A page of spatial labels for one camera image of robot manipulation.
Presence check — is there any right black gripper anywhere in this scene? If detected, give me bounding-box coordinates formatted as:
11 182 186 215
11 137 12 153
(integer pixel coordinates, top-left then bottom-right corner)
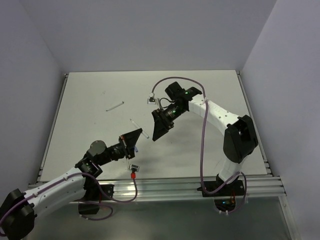
151 103 186 142

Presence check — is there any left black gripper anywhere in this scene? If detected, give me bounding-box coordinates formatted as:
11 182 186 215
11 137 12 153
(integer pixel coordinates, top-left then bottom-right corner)
97 128 141 166

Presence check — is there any white blue acrylic marker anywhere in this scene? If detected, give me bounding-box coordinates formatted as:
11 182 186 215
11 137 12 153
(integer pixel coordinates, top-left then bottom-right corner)
129 118 150 139

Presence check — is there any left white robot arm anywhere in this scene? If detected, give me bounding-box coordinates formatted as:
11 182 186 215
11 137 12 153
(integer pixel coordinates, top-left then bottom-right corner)
0 128 143 240

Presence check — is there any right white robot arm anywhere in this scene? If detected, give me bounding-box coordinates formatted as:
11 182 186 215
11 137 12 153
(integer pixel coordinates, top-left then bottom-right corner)
151 81 258 195

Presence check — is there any white green acrylic marker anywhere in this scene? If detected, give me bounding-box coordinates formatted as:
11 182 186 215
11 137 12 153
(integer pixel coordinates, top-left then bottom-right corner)
105 101 125 112

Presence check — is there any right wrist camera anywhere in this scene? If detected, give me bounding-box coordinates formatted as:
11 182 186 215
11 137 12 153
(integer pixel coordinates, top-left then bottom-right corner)
147 92 158 105

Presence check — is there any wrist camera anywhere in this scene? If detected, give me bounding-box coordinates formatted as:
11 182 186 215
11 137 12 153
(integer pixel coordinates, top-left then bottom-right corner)
147 92 158 105
128 163 140 173

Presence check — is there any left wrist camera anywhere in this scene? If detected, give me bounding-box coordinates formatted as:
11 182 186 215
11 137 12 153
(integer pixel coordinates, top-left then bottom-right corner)
128 163 140 173

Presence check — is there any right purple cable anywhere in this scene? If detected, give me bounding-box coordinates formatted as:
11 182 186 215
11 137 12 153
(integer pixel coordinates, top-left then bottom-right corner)
151 76 250 215

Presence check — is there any aluminium mounting rail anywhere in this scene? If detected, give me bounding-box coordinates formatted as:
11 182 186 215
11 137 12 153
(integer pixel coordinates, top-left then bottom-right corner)
26 175 286 208

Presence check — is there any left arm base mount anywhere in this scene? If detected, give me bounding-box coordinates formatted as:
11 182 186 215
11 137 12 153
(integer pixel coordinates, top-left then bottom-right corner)
78 184 114 215

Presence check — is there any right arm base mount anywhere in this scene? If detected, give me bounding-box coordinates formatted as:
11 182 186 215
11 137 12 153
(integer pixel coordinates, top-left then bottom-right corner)
196 178 247 214

